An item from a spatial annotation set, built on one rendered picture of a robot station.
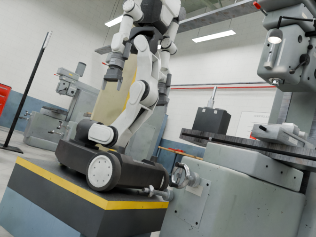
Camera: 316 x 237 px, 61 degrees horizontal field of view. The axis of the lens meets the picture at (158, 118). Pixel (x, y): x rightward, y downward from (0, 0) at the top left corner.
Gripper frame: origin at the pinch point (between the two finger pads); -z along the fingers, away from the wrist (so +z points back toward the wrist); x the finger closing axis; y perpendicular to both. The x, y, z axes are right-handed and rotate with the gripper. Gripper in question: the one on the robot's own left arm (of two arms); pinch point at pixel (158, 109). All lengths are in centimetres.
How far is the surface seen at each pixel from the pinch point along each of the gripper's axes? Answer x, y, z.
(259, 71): 67, 0, 22
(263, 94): -2, 509, 196
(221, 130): 40.0, 21.0, -9.9
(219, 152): 50, -14, -30
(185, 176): 43, -44, -46
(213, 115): 34.1, 18.2, -0.1
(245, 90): -50, 531, 218
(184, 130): 14.0, 16.8, -11.3
